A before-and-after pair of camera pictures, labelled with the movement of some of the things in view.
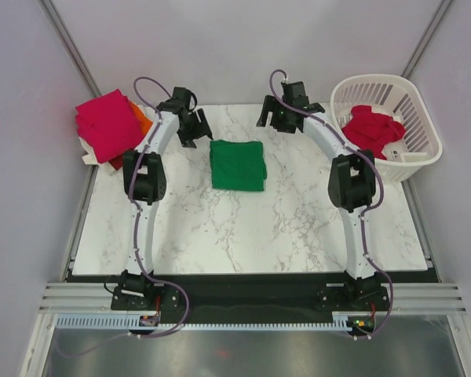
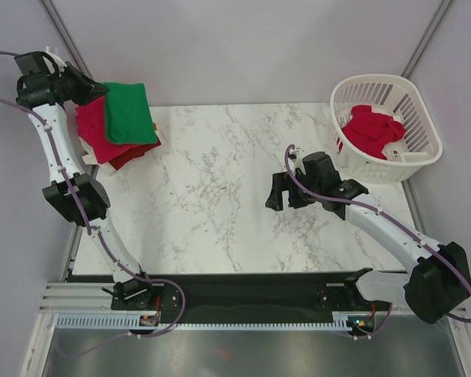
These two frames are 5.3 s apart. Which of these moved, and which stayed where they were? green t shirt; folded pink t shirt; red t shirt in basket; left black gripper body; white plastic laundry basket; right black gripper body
Moved: left black gripper body; right black gripper body; green t shirt
Stayed: red t shirt in basket; white plastic laundry basket; folded pink t shirt
